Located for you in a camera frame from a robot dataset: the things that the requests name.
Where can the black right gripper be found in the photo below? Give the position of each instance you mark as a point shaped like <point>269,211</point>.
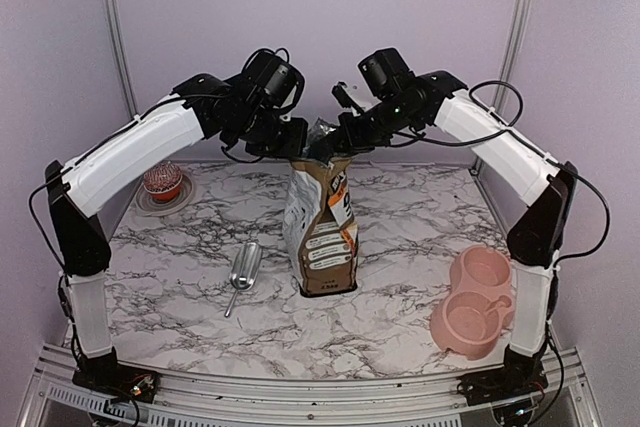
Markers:
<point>352,136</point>

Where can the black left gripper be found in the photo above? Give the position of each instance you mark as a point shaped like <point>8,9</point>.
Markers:
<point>292,143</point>

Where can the brown white dog food bag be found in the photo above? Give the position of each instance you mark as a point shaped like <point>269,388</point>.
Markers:
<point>319,229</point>

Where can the silver metal scoop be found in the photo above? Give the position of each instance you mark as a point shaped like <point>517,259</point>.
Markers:
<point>244,271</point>

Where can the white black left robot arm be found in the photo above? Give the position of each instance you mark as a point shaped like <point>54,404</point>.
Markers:
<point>252,106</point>

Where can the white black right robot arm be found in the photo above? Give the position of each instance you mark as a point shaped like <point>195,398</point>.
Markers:
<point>406,104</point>

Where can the pink double pet bowl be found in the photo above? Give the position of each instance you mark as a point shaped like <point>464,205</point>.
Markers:
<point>480,305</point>

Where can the red patterned ceramic bowl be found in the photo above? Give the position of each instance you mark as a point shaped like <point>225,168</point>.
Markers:
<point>163,181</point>

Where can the beige ceramic plate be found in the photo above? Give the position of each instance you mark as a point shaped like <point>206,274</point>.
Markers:
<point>147,206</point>

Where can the right aluminium frame post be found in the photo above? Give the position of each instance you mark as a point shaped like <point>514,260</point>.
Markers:
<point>515,39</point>

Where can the aluminium frame post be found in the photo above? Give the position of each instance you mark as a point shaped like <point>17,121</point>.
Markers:
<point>515,39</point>
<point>118,49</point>

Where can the left aluminium frame post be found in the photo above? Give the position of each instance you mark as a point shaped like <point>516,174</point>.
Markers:
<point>118,49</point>

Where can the front aluminium frame rail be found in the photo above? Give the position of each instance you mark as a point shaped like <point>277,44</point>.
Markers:
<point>189,399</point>

